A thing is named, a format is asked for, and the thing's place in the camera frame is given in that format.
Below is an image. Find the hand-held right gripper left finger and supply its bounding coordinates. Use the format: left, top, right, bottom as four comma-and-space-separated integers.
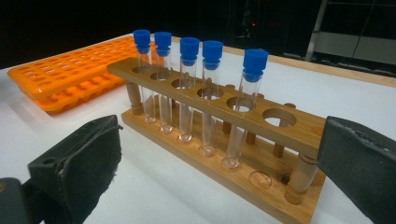
27, 115, 123, 224

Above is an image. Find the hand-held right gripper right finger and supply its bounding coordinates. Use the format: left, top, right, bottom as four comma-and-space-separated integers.
317, 116, 396, 224

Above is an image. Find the orange plastic tube rack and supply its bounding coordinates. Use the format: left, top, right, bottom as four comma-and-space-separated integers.
7, 35, 158, 114

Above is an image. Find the blue-capped glass test tube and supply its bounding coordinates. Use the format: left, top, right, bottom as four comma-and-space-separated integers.
221, 49, 270, 171
177, 36, 201, 144
198, 40, 224, 158
133, 29, 157, 124
154, 31, 175, 134

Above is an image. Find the wooden test tube rack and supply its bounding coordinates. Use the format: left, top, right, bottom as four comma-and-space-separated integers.
106, 56, 327, 224

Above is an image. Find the white metal stand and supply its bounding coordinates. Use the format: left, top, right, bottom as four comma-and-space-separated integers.
304, 0, 396, 66

